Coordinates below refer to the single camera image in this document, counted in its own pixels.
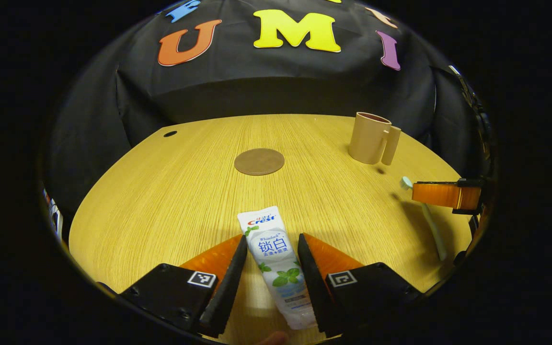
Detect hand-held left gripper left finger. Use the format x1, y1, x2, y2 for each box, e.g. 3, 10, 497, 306
118, 234, 248, 338

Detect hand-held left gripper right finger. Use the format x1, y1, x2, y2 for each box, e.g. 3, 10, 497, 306
298, 233, 423, 338

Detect pale green toothbrush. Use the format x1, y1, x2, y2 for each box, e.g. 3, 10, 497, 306
400, 176, 448, 262

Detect white toothpaste tube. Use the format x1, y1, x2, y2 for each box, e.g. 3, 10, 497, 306
237, 206, 317, 330

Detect beige cup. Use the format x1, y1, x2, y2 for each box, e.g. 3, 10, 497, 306
348, 112, 402, 166

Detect brown round coaster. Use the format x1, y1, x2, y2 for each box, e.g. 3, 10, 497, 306
234, 148, 286, 176

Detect white side table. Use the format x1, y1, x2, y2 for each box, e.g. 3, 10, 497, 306
44, 189, 63, 240

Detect black backdrop cloth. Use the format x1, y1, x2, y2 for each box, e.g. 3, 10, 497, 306
41, 0, 487, 240

